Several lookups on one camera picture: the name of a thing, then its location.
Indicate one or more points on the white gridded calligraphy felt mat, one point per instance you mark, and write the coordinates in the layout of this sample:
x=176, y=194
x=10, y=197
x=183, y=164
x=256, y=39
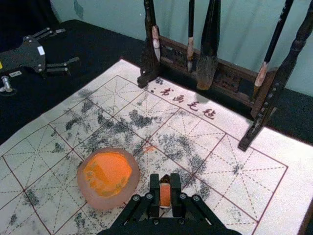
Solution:
x=220, y=151

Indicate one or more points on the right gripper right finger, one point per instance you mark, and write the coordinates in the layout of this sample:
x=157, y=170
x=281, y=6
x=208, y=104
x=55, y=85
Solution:
x=175, y=195

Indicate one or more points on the black table cloth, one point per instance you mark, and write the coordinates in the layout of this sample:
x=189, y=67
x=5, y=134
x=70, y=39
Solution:
x=80, y=49

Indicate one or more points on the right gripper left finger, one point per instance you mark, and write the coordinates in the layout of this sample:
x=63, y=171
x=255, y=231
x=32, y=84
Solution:
x=154, y=195

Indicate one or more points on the dark wooden brush rack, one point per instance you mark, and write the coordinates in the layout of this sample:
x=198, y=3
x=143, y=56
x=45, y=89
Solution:
x=234, y=73

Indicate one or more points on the round dish of orange paste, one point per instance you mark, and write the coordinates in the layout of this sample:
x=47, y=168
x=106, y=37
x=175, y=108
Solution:
x=107, y=177

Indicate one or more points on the long brush with pale ferrule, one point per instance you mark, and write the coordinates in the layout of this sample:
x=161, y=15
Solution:
x=271, y=49

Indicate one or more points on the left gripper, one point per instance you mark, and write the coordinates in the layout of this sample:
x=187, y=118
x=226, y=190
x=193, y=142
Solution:
x=24, y=56

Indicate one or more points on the thin brush with white ferrule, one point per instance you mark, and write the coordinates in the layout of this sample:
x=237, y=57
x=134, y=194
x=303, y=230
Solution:
x=190, y=46

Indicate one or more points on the stone seal with orange label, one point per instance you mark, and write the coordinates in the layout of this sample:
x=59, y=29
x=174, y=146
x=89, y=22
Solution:
x=164, y=193

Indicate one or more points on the brush with pale pink tip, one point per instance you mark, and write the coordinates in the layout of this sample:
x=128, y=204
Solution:
x=155, y=41

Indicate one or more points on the large brush with dark bristles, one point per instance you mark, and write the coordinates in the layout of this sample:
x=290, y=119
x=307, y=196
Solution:
x=207, y=63

